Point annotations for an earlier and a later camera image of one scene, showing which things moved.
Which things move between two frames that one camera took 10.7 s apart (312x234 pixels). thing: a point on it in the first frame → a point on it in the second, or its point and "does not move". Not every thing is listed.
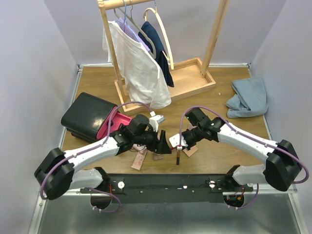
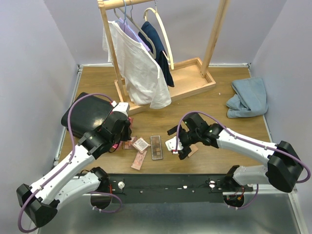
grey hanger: (136, 25) does not move
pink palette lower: (139, 160) does not move
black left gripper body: (158, 142) → (126, 131)
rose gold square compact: (192, 150) does not move
